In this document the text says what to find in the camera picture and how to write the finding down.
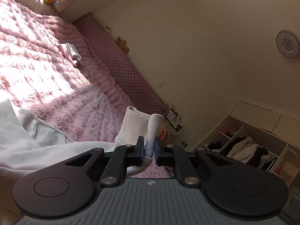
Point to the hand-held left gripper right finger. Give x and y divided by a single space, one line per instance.
157 152

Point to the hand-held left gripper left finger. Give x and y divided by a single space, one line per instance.
140 151

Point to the white printed sweatshirt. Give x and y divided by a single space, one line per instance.
23 136

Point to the red snack bag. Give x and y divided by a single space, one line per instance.
163 134

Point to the cream nightstand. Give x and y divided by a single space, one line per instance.
175 133

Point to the pink quilted headboard cushion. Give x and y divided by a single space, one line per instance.
117 63

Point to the open white wardrobe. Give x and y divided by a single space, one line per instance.
257 117

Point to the brown teddy bear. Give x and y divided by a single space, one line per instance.
122 44

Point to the pink fluffy blanket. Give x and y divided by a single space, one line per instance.
46 63

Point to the round white ceiling light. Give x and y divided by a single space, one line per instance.
287 43

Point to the brown wall socket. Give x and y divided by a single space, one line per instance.
184 143

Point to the wall shelf with small items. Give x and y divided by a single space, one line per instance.
173 119

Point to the white wall socket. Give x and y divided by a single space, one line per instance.
161 85

